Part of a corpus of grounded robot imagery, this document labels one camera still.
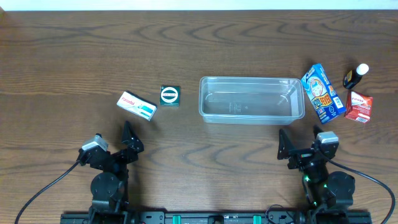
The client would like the blue Cool Fever box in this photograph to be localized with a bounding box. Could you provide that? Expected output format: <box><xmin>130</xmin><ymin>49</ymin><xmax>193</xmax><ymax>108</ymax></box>
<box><xmin>301</xmin><ymin>63</ymin><xmax>346</xmax><ymax>124</ymax></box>

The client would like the red Panadol ActiFast box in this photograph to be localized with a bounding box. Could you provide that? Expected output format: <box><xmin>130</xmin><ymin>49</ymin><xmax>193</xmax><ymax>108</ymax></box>
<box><xmin>345</xmin><ymin>91</ymin><xmax>373</xmax><ymax>123</ymax></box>

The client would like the dark bottle white cap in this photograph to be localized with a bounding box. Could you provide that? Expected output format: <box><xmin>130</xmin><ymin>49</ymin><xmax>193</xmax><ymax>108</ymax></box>
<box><xmin>343</xmin><ymin>63</ymin><xmax>369</xmax><ymax>90</ymax></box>

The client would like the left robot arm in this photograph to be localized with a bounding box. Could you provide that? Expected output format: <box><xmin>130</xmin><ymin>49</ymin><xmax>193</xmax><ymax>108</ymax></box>
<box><xmin>77</xmin><ymin>121</ymin><xmax>144</xmax><ymax>213</ymax></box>

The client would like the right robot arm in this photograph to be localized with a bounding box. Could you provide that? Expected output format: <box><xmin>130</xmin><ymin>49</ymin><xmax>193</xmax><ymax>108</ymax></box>
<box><xmin>277</xmin><ymin>126</ymin><xmax>355</xmax><ymax>210</ymax></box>

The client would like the clear plastic container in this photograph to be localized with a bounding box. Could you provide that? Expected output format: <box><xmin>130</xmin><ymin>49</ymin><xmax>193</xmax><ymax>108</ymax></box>
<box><xmin>198</xmin><ymin>77</ymin><xmax>305</xmax><ymax>125</ymax></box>

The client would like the white Panadol box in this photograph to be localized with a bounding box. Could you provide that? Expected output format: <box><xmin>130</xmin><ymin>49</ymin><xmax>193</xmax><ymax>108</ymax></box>
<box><xmin>116</xmin><ymin>91</ymin><xmax>157</xmax><ymax>121</ymax></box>

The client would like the green square box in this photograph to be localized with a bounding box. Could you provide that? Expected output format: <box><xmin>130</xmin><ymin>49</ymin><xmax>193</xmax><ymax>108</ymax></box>
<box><xmin>160</xmin><ymin>86</ymin><xmax>181</xmax><ymax>107</ymax></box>

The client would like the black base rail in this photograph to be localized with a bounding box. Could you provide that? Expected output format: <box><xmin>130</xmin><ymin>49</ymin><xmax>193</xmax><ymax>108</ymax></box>
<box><xmin>60</xmin><ymin>210</ymin><xmax>372</xmax><ymax>224</ymax></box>

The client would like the left camera cable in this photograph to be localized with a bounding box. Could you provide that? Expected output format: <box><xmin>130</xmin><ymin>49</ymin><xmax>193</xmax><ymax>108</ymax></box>
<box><xmin>14</xmin><ymin>160</ymin><xmax>81</xmax><ymax>224</ymax></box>

